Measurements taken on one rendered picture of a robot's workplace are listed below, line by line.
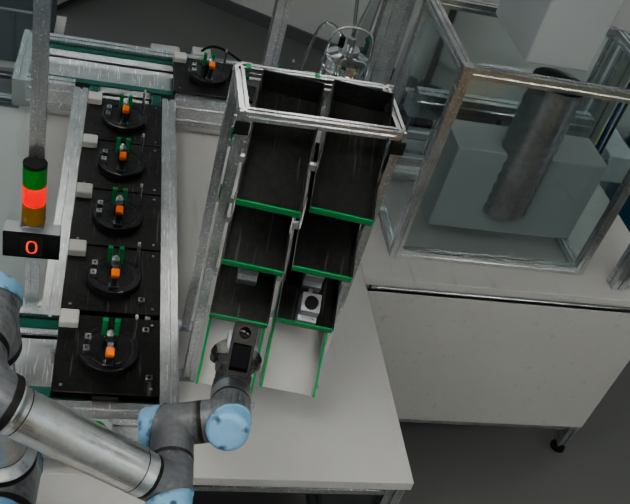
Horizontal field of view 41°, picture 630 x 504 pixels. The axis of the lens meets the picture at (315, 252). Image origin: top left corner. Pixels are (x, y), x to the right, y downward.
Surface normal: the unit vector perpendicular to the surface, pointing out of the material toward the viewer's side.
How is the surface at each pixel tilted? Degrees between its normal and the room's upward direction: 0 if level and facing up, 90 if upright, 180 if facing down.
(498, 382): 90
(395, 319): 90
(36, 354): 0
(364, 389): 0
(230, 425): 65
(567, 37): 90
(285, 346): 45
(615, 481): 0
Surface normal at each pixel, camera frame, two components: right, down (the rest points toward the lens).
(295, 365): 0.14, -0.07
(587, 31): 0.13, 0.67
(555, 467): 0.24, -0.74
